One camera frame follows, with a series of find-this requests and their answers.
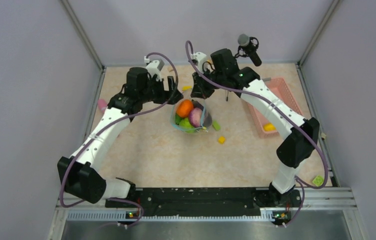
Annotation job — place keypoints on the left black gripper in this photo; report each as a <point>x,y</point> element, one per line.
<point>165,94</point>

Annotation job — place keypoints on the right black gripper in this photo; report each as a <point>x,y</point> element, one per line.
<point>199,89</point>

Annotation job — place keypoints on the orange tangerine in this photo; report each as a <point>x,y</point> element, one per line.
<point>184,108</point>

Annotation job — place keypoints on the dark purple eggplant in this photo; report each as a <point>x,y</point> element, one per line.
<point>206,118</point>

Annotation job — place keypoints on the green lettuce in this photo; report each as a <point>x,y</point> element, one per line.
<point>177,119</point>

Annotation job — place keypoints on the purple onion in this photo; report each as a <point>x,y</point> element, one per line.
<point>195,117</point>

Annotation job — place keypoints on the clear zip top bag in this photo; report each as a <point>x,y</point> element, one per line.
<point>171,118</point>

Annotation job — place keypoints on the green lime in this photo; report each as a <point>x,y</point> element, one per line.
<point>186,126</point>

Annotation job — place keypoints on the yellow banana piece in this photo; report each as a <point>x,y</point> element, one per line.
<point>269,127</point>

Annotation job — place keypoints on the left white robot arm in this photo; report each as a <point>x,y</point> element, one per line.
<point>79,173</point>

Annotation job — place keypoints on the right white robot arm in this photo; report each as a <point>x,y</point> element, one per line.
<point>299,135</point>

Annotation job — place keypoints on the black microphone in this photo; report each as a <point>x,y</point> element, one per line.
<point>247,47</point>

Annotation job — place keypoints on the pink cylindrical tool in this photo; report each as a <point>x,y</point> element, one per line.
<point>102,105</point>

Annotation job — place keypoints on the yellow rectangular block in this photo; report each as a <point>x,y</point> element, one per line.
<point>186,88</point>

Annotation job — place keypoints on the green block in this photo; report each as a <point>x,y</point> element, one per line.
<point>216,126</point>

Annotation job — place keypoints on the pink plastic basket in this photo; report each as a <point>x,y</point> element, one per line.
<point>280,96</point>

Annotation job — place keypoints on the yellow cube block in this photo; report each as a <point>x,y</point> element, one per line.
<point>221,140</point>

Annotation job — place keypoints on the green lego brick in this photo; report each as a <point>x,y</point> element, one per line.
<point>318,181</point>

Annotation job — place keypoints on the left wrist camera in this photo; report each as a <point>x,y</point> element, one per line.
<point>155,65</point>

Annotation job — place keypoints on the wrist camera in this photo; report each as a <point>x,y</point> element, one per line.
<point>155,65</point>
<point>199,58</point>

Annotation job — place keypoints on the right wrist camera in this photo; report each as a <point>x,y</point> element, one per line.
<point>199,58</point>

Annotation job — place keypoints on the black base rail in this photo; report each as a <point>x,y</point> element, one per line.
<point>211,202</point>

